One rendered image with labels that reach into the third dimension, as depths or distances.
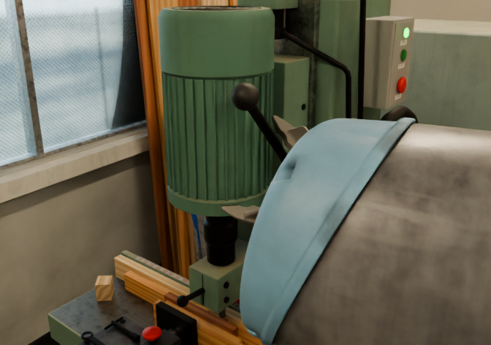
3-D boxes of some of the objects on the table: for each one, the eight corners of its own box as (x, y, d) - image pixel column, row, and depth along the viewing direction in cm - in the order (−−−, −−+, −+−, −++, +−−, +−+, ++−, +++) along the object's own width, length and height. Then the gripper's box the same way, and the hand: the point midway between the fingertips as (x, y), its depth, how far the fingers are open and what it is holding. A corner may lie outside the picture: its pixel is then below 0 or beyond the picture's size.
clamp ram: (132, 362, 89) (128, 320, 86) (164, 340, 95) (161, 300, 92) (168, 387, 84) (165, 342, 81) (199, 362, 89) (196, 319, 86)
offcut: (111, 300, 107) (109, 284, 106) (96, 301, 107) (94, 285, 106) (114, 291, 111) (112, 275, 109) (99, 291, 110) (98, 275, 109)
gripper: (422, 161, 66) (292, 84, 65) (364, 297, 59) (219, 213, 59) (391, 177, 74) (275, 108, 73) (337, 299, 67) (210, 224, 67)
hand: (245, 161), depth 69 cm, fingers open, 14 cm apart
